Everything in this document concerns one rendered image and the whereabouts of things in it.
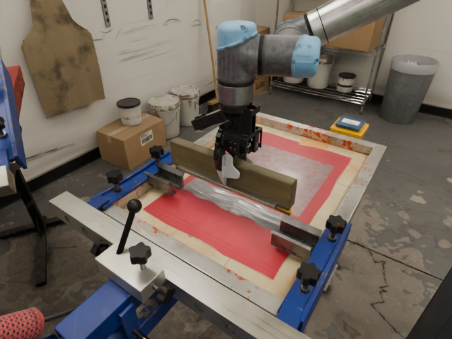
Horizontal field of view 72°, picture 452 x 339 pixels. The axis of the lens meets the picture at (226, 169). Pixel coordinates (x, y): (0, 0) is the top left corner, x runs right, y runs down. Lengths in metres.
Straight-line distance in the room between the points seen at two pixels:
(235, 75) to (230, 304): 0.42
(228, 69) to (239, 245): 0.42
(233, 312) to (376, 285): 1.55
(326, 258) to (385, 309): 1.28
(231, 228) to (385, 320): 1.28
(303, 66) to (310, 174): 0.51
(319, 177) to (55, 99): 2.11
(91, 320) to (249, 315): 0.27
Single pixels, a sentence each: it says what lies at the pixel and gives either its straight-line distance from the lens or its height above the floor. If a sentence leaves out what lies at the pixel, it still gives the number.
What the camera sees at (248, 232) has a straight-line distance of 0.82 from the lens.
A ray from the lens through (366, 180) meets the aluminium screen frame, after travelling 1.02.
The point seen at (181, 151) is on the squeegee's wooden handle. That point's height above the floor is 1.12.
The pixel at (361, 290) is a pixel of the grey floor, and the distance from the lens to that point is 2.01.
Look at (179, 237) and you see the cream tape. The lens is 0.81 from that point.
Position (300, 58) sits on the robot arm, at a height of 1.39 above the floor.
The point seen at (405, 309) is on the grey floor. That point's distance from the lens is 2.04.
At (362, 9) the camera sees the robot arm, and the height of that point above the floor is 1.46.
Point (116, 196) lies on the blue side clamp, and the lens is 0.90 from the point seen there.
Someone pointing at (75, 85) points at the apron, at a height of 0.72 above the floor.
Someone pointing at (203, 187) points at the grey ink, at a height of 0.96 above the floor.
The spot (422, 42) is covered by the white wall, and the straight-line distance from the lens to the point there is 4.26.
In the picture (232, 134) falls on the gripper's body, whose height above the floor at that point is 1.23.
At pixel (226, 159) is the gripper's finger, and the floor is 1.16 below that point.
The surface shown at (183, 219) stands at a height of 0.96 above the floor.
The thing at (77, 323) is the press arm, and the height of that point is 1.04.
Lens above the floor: 1.54
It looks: 34 degrees down
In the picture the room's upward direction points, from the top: straight up
